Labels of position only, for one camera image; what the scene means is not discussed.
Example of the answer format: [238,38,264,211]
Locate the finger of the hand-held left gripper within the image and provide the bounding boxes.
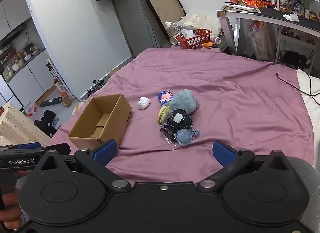
[0,142,42,151]
[41,143,71,156]

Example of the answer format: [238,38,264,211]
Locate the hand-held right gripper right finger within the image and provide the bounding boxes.
[196,140,291,190]

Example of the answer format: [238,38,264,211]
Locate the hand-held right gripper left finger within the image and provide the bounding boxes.
[35,139,131,190]

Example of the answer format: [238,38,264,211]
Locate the brown cardboard box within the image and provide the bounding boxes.
[68,94,132,151]

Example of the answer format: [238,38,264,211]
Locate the small blue denim plush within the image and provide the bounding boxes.
[174,128,201,146]

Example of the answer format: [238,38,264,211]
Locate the blue-grey furry plush toy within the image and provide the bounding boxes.
[169,89,200,116]

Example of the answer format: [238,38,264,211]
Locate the hamburger plush toy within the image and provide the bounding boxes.
[156,106,171,125]

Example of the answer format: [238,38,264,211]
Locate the person's left hand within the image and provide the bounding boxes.
[0,170,28,229]

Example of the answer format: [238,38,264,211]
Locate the dotted cream tablecloth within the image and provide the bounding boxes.
[0,102,52,146]

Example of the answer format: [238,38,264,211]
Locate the black clothes on floor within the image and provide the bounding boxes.
[33,110,60,138]

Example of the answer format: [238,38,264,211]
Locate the red and white package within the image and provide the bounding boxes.
[24,101,39,118]

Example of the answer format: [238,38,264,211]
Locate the black flat item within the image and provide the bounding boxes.
[40,96,63,107]

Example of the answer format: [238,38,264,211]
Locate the black dotted plush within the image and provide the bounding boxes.
[165,109,195,132]

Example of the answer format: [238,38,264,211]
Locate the cardboard box on floor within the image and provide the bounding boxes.
[53,79,73,108]

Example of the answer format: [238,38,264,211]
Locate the black item in plastic bag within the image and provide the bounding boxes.
[160,125,179,149]

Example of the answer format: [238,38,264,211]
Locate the white crumpled tissue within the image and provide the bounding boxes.
[137,97,151,110]

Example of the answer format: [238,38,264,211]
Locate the blue snack packet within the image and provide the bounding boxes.
[157,88,173,107]

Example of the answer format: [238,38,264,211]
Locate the kitchen shelf with dishes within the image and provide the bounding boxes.
[0,28,47,82]

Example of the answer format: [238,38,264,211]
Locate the person's grey clothing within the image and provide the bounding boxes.
[285,157,320,233]

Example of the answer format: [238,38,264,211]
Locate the white duvet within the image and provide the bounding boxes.
[296,69,320,149]

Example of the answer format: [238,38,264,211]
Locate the red plastic basket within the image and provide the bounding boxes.
[175,29,212,50]

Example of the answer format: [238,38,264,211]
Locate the plastic bag under desk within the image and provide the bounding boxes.
[247,20,270,61]

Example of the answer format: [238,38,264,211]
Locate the white fluffy bag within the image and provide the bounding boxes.
[180,10,223,38]

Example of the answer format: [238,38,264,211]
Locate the dark grey door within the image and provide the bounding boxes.
[112,0,163,59]

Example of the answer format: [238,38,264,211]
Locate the clear plastic bottle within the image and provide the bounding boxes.
[164,20,198,34]

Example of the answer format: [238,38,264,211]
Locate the white desk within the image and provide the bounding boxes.
[217,2,320,74]

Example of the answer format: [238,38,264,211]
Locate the white power strip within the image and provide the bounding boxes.
[226,4,256,11]

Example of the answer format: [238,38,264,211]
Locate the black desk mat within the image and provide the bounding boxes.
[257,6,320,33]

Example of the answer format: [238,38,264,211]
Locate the crumpled tissue on desk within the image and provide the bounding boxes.
[283,13,300,22]

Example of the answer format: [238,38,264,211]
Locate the red packet on desk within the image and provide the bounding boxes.
[230,0,277,7]

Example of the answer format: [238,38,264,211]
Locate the framed brown board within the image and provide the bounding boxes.
[141,0,187,39]

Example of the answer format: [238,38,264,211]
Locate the black cable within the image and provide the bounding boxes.
[276,69,320,97]

